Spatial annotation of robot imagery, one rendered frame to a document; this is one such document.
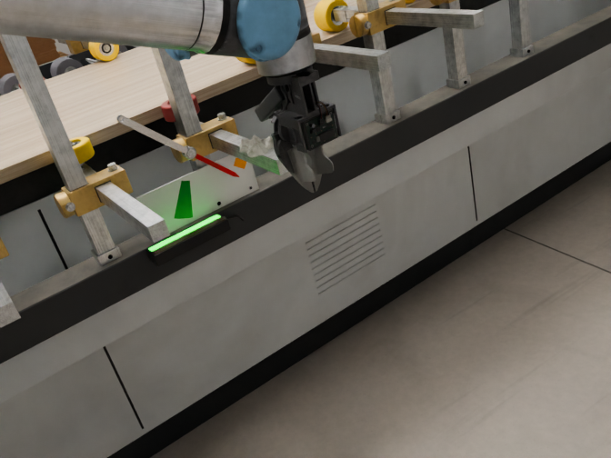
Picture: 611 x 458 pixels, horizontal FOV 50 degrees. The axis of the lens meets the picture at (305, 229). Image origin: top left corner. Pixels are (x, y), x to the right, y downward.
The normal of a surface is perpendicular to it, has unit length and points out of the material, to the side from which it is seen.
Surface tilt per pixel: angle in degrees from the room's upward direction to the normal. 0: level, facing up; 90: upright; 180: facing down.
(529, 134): 90
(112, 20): 115
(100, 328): 90
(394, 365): 0
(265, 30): 92
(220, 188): 90
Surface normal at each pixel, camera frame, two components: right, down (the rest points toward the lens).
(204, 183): 0.56, 0.29
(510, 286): -0.22, -0.85
